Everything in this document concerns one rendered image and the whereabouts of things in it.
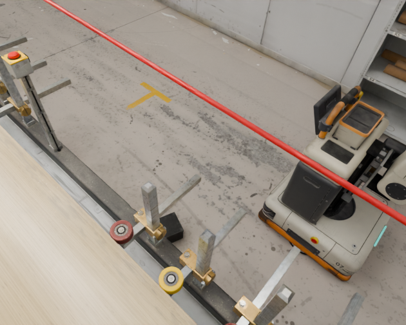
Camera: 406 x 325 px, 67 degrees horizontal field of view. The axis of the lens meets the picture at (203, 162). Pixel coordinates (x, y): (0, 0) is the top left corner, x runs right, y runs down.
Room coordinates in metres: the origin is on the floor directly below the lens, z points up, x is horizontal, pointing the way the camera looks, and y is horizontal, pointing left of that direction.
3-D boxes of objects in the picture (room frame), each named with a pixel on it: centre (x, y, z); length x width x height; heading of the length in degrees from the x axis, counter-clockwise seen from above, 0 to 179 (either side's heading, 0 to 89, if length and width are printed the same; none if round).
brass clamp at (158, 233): (0.56, 0.18, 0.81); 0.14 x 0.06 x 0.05; 53
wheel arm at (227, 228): (0.49, -0.05, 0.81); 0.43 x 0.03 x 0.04; 143
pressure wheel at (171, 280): (0.33, 0.07, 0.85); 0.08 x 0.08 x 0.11
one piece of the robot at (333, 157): (1.18, -0.78, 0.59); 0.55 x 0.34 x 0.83; 142
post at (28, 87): (1.00, 0.75, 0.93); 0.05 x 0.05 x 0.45; 53
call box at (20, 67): (1.00, 0.75, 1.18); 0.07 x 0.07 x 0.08; 53
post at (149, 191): (0.55, 0.17, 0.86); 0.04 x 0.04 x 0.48; 53
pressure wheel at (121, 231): (0.48, 0.27, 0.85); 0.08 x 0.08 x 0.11
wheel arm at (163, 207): (0.64, 0.15, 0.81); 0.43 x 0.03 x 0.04; 143
